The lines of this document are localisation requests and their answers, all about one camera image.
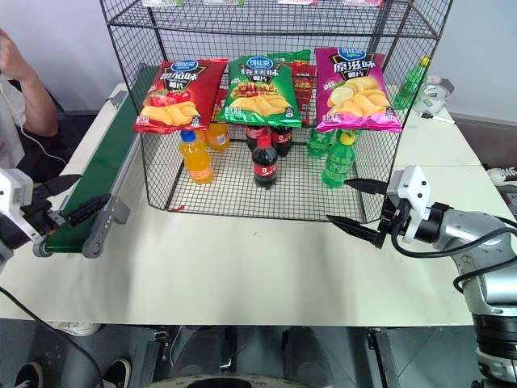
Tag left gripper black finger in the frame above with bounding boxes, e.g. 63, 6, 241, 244
60, 193, 112, 229
34, 175, 82, 200

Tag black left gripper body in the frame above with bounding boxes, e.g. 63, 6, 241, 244
19, 189, 69, 240

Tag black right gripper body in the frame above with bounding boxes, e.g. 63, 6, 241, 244
378, 194, 410, 238

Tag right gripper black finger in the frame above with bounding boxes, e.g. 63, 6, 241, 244
326, 215, 385, 249
346, 177, 390, 197

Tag green conveyor belt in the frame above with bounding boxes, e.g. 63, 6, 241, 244
32, 66, 161, 259

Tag bystander bare hand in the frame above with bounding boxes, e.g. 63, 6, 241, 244
0, 27, 26, 80

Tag green lemon soda bottle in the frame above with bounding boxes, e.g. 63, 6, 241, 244
305, 127, 336, 158
393, 56, 431, 111
322, 129, 359, 190

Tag bystander white shirt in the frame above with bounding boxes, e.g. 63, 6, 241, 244
0, 74, 30, 171

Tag purple potato chips bag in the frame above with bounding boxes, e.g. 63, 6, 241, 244
313, 47, 403, 133

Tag cola bottle red label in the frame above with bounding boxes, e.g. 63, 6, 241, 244
251, 136, 280, 189
245, 124, 272, 153
271, 125, 294, 158

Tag white tape roll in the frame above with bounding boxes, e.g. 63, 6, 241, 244
415, 74, 456, 116

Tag white sneaker dark laces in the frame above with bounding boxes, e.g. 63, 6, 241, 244
486, 167, 517, 187

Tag small dark red snack bag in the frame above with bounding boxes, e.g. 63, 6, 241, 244
288, 62, 318, 126

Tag orange soda bottle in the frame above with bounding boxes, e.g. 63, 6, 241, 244
205, 123, 231, 153
179, 129, 215, 185

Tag green potato chips bag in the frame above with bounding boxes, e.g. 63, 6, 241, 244
213, 54, 303, 129

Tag red potato chips bag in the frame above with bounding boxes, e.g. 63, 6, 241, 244
132, 57, 229, 135

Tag green snack bag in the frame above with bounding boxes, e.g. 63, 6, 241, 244
268, 48, 312, 68

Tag black sneaker white sole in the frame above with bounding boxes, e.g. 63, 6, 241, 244
102, 356, 133, 388
14, 361, 44, 388

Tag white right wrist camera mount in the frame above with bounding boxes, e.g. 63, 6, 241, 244
386, 164, 432, 246

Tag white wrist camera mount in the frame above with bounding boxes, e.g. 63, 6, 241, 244
0, 167, 36, 243
386, 164, 432, 246

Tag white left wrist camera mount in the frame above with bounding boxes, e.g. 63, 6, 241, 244
0, 167, 36, 243

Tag thin white cable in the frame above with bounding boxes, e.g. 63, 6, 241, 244
0, 78, 69, 165

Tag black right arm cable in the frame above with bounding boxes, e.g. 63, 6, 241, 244
389, 216, 517, 293

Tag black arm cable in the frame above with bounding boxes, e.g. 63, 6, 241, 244
389, 216, 517, 293
0, 285, 104, 387

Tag black wire mesh rack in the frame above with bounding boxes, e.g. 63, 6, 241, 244
99, 0, 454, 224

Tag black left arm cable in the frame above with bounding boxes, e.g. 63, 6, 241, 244
0, 285, 104, 387

